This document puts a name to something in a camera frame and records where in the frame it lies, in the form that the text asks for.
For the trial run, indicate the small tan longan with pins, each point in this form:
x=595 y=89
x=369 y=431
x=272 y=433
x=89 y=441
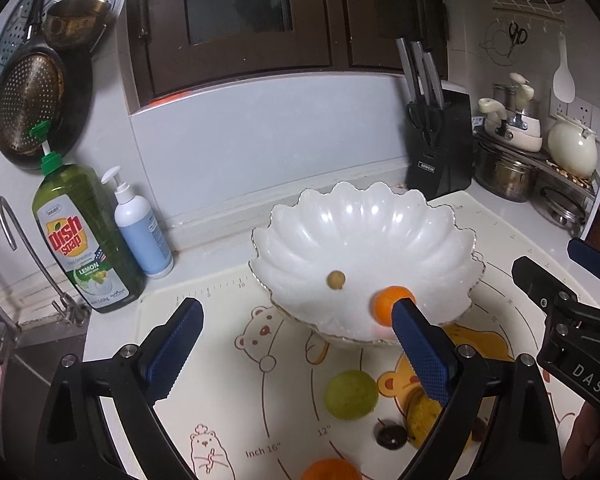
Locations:
x=336 y=280

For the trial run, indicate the person's right hand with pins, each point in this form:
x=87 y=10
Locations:
x=592 y=445

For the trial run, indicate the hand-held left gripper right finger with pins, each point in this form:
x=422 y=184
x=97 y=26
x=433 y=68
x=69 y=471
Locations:
x=422 y=350

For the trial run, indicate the black knife block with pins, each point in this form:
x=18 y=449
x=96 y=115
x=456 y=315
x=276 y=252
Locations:
x=450 y=150

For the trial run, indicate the black perforated strainer pan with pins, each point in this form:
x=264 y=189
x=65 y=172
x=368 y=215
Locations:
x=27 y=105

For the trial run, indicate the small orange mandarin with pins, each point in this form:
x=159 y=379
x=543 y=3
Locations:
x=382 y=305

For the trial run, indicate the white rice paddle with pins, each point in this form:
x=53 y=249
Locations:
x=563 y=82

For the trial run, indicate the brass pot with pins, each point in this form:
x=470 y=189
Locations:
x=75 y=22

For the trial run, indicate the large orange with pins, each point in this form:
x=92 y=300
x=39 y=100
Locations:
x=330 y=471

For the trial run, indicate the dark grape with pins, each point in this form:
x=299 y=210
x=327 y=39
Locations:
x=392 y=438

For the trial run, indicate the dark wooden window frame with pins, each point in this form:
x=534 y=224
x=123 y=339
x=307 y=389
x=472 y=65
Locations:
x=240 y=60

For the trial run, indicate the green round fruit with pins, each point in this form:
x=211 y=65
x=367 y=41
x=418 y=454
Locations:
x=351 y=394

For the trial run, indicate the white scalloped bowl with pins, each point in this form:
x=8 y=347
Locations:
x=340 y=240

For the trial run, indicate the white blue pump bottle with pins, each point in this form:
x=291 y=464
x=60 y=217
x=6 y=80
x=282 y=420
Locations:
x=140 y=230

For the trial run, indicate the yellow mango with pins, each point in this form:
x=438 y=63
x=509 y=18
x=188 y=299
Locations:
x=422 y=420

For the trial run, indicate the green dish soap bottle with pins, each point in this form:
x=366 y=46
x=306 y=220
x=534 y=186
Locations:
x=80 y=240

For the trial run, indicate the bear print pastry mat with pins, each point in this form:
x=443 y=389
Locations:
x=230 y=410

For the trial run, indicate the steel sink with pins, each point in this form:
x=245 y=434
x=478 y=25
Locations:
x=35 y=360

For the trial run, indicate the glass pot lid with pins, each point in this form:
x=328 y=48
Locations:
x=562 y=210

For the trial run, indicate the steel faucet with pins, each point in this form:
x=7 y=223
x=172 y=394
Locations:
x=72 y=310

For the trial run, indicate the steel cooking pot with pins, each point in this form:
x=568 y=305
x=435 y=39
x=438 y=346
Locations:
x=505 y=175

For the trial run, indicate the black hanging scissors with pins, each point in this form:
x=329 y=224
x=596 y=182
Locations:
x=517 y=35

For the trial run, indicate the cream ceramic condiment set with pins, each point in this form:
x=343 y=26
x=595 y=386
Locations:
x=517 y=137

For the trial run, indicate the steel corner rack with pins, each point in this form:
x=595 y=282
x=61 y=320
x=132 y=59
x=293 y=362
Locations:
x=555 y=166

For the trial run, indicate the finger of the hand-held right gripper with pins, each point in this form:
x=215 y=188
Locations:
x=592 y=260
x=532 y=277

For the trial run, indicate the white ceramic teapot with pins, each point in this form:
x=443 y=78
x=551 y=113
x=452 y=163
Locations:
x=572 y=150

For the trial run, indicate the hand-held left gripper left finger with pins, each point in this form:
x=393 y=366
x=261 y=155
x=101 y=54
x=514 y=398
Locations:
x=172 y=345

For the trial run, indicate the black kitchen scissors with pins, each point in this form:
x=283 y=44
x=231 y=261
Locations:
x=427 y=120

